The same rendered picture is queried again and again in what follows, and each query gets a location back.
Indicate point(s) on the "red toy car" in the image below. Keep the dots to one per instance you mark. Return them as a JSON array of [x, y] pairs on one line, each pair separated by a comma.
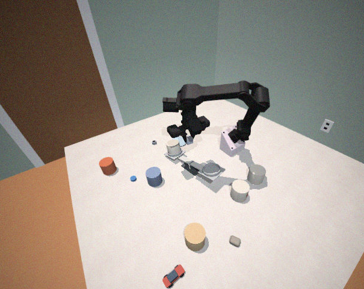
[[175, 274]]

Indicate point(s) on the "grey balance beam with pans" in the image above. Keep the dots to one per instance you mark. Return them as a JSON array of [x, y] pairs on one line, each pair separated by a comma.
[[211, 170]]

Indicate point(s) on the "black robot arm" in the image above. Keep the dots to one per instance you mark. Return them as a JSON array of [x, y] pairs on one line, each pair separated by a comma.
[[191, 95]]

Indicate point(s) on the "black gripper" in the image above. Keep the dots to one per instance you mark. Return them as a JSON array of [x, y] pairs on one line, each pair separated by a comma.
[[175, 131]]

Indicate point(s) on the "brown cylinder with orange top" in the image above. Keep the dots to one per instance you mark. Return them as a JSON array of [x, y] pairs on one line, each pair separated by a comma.
[[107, 165]]

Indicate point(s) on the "tan cylinder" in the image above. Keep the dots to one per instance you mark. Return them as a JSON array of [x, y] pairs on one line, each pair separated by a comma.
[[195, 236]]

